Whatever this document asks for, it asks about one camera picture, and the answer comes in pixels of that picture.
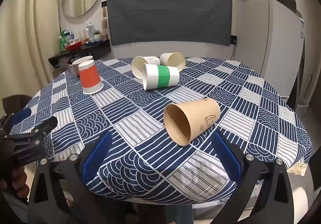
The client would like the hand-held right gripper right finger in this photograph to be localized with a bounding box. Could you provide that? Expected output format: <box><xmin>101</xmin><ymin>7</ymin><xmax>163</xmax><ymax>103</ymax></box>
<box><xmin>211</xmin><ymin>131</ymin><xmax>294</xmax><ymax>224</ymax></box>

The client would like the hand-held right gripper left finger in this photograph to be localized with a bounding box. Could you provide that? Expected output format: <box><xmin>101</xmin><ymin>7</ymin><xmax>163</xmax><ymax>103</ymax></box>
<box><xmin>27</xmin><ymin>131</ymin><xmax>113</xmax><ymax>224</ymax></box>

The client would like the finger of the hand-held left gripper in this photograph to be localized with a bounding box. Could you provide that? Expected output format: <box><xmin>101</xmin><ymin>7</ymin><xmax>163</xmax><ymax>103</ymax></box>
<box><xmin>0</xmin><ymin>107</ymin><xmax>32</xmax><ymax>130</ymax></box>
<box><xmin>4</xmin><ymin>116</ymin><xmax>58</xmax><ymax>151</ymax></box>

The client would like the brown kraft paper cup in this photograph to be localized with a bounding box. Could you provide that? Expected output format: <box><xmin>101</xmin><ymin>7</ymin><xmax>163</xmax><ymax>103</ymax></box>
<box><xmin>164</xmin><ymin>98</ymin><xmax>221</xmax><ymax>146</ymax></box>

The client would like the red and white paper cup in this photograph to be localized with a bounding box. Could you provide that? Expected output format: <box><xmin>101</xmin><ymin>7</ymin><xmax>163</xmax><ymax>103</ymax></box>
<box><xmin>78</xmin><ymin>61</ymin><xmax>104</xmax><ymax>94</ymax></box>

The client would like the plain white paper cup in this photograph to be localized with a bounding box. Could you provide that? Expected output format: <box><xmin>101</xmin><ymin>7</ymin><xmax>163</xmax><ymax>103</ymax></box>
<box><xmin>132</xmin><ymin>56</ymin><xmax>161</xmax><ymax>79</ymax></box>

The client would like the white cup with green band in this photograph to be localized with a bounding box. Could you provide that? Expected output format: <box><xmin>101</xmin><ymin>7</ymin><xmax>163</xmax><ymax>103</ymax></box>
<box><xmin>143</xmin><ymin>63</ymin><xmax>180</xmax><ymax>90</ymax></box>

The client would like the white cup with kraft inside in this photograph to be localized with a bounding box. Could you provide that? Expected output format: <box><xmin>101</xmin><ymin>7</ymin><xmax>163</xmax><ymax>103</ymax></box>
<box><xmin>160</xmin><ymin>52</ymin><xmax>186</xmax><ymax>72</ymax></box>

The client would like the person's left hand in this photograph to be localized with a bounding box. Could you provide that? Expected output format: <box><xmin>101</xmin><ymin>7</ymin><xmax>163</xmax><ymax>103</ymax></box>
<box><xmin>0</xmin><ymin>164</ymin><xmax>28</xmax><ymax>199</ymax></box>

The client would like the dark brown chair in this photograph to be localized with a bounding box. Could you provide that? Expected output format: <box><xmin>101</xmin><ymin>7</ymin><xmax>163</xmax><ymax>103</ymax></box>
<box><xmin>2</xmin><ymin>95</ymin><xmax>32</xmax><ymax>115</ymax></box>

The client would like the blue white patterned tablecloth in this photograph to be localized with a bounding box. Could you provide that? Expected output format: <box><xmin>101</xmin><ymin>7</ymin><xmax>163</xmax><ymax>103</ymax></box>
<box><xmin>10</xmin><ymin>57</ymin><xmax>313</xmax><ymax>207</ymax></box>

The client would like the brown ceramic mug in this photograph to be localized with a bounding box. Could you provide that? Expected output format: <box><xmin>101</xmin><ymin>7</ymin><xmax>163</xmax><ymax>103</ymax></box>
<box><xmin>68</xmin><ymin>56</ymin><xmax>94</xmax><ymax>76</ymax></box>

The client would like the cream lace cloth edge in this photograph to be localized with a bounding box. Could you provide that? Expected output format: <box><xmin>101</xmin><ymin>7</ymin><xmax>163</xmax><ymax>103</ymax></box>
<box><xmin>286</xmin><ymin>162</ymin><xmax>308</xmax><ymax>177</ymax></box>

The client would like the cream curtain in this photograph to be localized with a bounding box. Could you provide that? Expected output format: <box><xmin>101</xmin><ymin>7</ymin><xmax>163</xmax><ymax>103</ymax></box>
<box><xmin>0</xmin><ymin>0</ymin><xmax>61</xmax><ymax>105</ymax></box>

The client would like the red bowl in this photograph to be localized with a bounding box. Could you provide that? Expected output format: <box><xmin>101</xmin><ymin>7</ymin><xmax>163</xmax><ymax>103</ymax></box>
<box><xmin>66</xmin><ymin>40</ymin><xmax>83</xmax><ymax>51</ymax></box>

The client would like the black side table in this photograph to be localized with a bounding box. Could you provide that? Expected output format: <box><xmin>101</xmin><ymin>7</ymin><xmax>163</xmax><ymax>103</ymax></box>
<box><xmin>48</xmin><ymin>40</ymin><xmax>112</xmax><ymax>69</ymax></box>

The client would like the white refrigerator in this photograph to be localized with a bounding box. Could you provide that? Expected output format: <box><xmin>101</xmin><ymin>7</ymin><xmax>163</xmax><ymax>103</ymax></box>
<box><xmin>234</xmin><ymin>0</ymin><xmax>305</xmax><ymax>97</ymax></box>

